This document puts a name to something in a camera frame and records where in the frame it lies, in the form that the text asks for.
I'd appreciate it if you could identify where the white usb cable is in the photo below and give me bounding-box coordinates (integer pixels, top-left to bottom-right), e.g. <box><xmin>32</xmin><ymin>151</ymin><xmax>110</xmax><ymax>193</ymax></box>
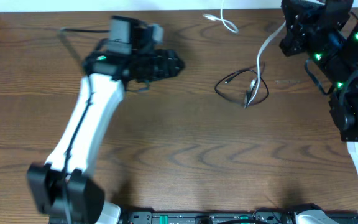
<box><xmin>202</xmin><ymin>0</ymin><xmax>288</xmax><ymax>108</ymax></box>

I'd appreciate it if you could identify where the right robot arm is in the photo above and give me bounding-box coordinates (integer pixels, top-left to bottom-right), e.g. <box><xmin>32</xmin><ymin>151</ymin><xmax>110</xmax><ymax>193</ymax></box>
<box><xmin>280</xmin><ymin>0</ymin><xmax>358</xmax><ymax>175</ymax></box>

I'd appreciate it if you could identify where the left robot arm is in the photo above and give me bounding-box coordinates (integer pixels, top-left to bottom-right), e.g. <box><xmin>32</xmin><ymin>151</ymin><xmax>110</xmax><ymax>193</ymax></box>
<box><xmin>27</xmin><ymin>16</ymin><xmax>185</xmax><ymax>224</ymax></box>

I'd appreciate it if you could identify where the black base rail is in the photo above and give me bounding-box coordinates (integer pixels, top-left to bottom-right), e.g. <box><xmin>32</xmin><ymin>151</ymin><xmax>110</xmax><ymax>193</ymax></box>
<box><xmin>119</xmin><ymin>210</ymin><xmax>358</xmax><ymax>224</ymax></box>

